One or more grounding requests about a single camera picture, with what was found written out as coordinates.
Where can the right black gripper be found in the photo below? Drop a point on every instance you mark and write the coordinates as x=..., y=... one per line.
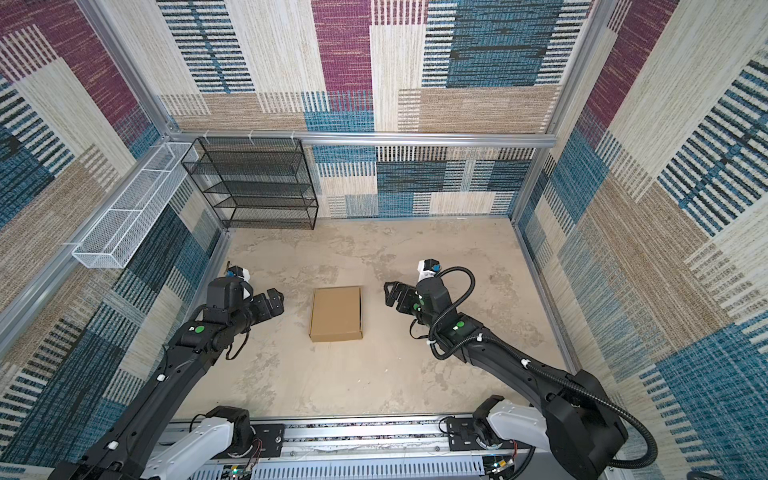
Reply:
x=407, y=294

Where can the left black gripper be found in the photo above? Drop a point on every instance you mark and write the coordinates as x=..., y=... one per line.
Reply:
x=266, y=312

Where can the brown cardboard box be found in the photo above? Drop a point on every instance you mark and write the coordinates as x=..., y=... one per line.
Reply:
x=336, y=314

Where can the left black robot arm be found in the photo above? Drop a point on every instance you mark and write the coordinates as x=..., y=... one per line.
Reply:
x=231, y=309

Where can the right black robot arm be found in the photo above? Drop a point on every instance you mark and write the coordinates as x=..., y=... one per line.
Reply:
x=582, y=428

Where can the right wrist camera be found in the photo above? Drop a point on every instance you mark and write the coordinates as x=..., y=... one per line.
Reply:
x=428, y=268

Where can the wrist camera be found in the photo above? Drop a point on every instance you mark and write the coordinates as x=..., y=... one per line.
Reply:
x=238, y=275
x=428, y=268

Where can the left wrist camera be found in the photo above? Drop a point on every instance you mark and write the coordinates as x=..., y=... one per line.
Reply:
x=238, y=275

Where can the black wire mesh shelf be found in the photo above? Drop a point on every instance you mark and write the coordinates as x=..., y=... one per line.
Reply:
x=261, y=183

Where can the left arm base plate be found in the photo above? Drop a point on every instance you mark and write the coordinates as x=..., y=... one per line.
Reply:
x=267, y=443

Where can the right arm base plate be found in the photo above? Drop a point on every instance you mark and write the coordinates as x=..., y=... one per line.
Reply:
x=462, y=435

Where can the aluminium front rail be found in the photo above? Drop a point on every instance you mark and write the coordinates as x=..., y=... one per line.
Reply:
x=497, y=418

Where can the white wire mesh basket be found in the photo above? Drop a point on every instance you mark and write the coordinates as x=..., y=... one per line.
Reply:
x=118, y=233

